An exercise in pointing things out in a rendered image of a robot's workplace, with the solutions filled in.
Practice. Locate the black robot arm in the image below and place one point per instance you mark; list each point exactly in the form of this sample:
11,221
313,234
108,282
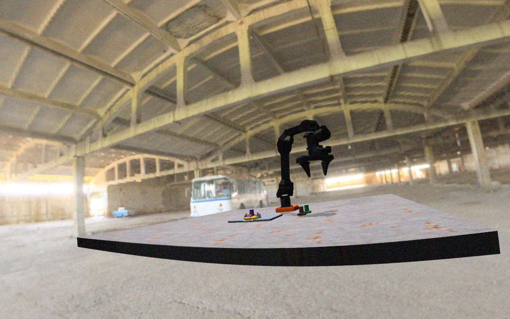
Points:
317,134

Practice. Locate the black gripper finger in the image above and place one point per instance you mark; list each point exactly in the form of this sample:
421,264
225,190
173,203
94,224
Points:
325,166
305,166

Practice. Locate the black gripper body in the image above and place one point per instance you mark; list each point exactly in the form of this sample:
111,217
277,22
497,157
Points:
312,157

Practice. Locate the tan gear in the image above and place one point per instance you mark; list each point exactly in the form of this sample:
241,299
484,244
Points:
301,212

